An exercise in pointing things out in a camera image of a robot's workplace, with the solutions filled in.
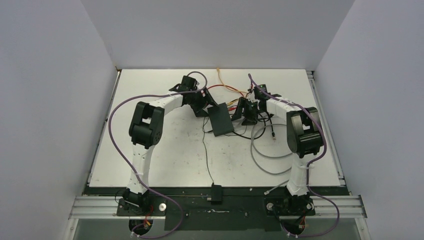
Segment red ethernet cable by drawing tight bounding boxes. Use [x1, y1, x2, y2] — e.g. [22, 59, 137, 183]
[206, 84, 248, 112]

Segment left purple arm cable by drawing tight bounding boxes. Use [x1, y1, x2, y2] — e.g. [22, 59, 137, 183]
[107, 71, 209, 239]

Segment grey ethernet cable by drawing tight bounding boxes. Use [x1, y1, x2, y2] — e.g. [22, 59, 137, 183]
[250, 123, 293, 196]

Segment aluminium front rail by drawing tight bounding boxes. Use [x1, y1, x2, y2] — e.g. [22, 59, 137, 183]
[69, 195, 368, 220]

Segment yellow ethernet cable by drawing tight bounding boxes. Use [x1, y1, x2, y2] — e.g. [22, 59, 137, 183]
[215, 67, 249, 107]

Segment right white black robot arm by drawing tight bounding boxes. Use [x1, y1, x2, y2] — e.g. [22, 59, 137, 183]
[231, 84, 327, 215]

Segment aluminium right side rail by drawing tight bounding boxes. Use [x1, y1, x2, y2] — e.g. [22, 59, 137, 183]
[306, 70, 347, 186]

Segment aluminium left side rail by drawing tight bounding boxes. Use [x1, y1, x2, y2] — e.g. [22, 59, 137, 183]
[85, 69, 122, 186]

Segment thick black ethernet cable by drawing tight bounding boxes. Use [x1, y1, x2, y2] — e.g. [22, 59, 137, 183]
[228, 110, 276, 142]

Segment black power adapter box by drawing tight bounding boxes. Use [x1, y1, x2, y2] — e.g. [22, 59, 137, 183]
[207, 183, 223, 205]

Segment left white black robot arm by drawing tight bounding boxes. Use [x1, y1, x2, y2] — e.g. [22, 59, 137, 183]
[123, 75, 217, 216]

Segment aluminium rail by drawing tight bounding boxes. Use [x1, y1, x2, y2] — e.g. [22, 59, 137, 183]
[85, 69, 122, 186]
[69, 195, 368, 220]
[306, 70, 347, 186]

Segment dark grey network switch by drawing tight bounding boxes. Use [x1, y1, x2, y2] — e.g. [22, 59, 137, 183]
[207, 103, 234, 137]

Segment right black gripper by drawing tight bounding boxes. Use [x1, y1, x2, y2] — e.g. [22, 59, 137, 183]
[231, 97, 263, 126]

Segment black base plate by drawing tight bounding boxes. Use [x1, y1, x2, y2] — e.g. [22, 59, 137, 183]
[116, 189, 316, 235]

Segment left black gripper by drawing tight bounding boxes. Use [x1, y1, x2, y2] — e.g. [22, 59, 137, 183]
[188, 87, 218, 117]

